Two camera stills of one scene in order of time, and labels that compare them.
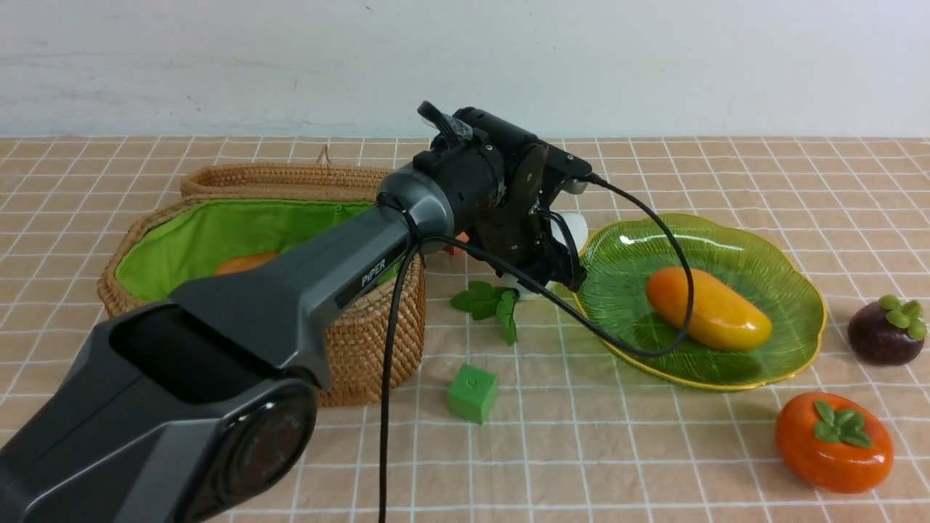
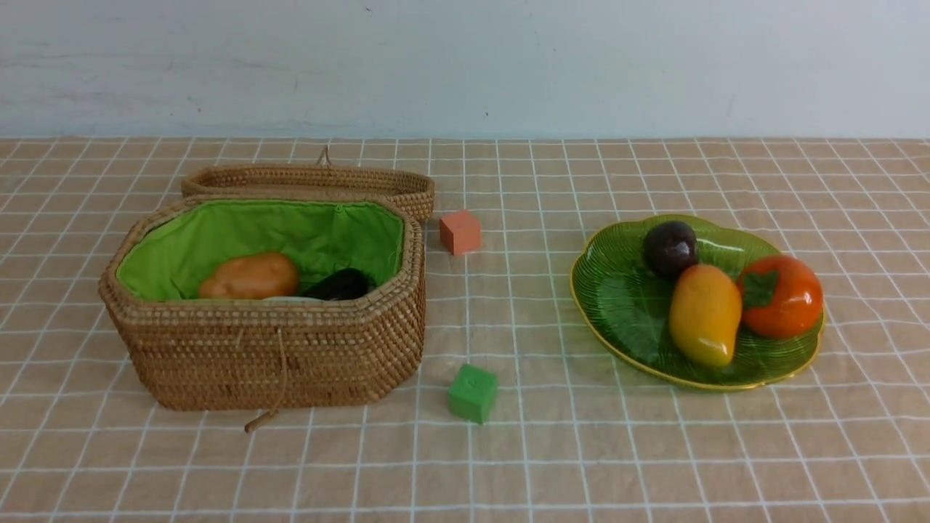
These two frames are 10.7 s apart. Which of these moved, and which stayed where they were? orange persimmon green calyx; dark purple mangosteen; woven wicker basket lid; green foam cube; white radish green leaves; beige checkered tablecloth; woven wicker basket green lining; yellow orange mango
Moved: white radish green leaves; dark purple mangosteen; yellow orange mango; orange persimmon green calyx
Stayed: green foam cube; woven wicker basket green lining; beige checkered tablecloth; woven wicker basket lid
